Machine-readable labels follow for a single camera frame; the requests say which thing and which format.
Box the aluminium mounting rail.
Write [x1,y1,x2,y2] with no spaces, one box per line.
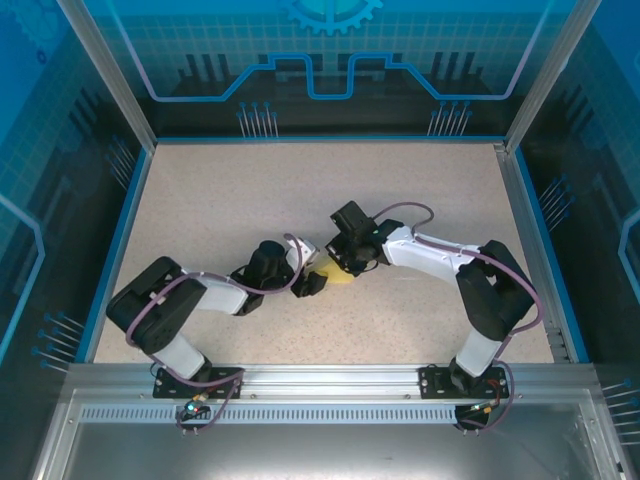
[67,362,599,399]

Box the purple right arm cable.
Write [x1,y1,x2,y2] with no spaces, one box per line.
[372,201,546,434]

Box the aluminium side rail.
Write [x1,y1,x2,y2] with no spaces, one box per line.
[492,142,576,364]

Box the yellow cloth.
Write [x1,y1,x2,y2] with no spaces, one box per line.
[304,254,355,287]

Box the cable connector with green light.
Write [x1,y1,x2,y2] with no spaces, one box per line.
[180,393,210,420]
[464,399,502,417]

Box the slotted metal cable duct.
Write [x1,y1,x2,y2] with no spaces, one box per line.
[78,405,582,425]

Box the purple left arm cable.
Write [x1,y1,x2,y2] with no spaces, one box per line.
[124,232,307,437]

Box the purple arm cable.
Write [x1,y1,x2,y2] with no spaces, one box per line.
[124,232,307,437]
[372,201,546,434]

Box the blue table edge strip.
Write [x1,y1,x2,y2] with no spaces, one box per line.
[510,148,592,364]
[82,147,155,364]

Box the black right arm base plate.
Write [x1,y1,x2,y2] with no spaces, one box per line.
[418,364,507,400]

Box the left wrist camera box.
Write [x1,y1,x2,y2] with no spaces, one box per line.
[283,233,322,270]

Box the silver metal front tray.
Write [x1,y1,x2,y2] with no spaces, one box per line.
[29,389,632,480]

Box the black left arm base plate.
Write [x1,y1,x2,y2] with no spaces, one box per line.
[152,366,247,400]

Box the aluminium frame post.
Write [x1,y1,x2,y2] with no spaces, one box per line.
[502,0,605,152]
[55,0,159,151]

